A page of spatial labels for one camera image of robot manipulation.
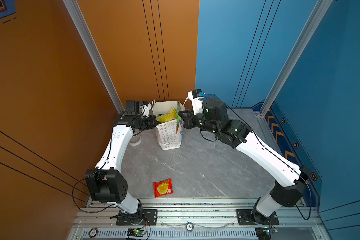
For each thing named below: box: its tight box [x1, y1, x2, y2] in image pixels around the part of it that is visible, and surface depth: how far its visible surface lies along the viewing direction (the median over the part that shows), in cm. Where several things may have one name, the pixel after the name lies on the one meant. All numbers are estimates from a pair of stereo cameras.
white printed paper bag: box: [151, 99, 184, 151], surface depth 93 cm
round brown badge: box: [88, 227, 99, 239], surface depth 71 cm
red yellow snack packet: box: [153, 178, 174, 198], surface depth 84 cm
